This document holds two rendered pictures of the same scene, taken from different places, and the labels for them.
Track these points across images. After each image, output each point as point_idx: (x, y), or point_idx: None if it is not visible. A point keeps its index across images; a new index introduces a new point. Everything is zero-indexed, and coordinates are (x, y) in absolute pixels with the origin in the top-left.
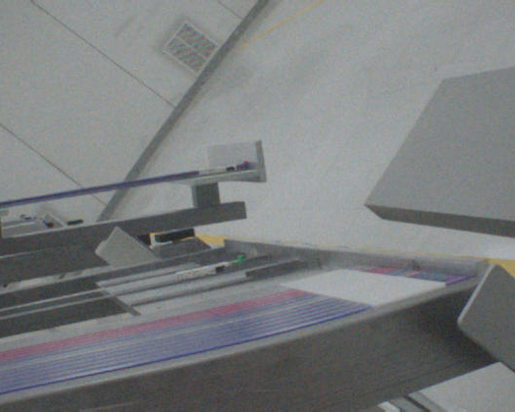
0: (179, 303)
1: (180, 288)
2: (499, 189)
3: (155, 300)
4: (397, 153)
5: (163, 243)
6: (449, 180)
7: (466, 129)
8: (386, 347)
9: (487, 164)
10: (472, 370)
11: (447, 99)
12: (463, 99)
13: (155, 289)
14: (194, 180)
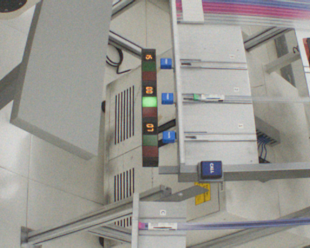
0: (230, 50)
1: (225, 80)
2: (98, 33)
3: (237, 62)
4: (68, 138)
5: (217, 179)
6: (90, 70)
7: (64, 69)
8: None
9: (86, 45)
10: None
11: (38, 100)
12: (42, 81)
13: (234, 92)
14: (186, 202)
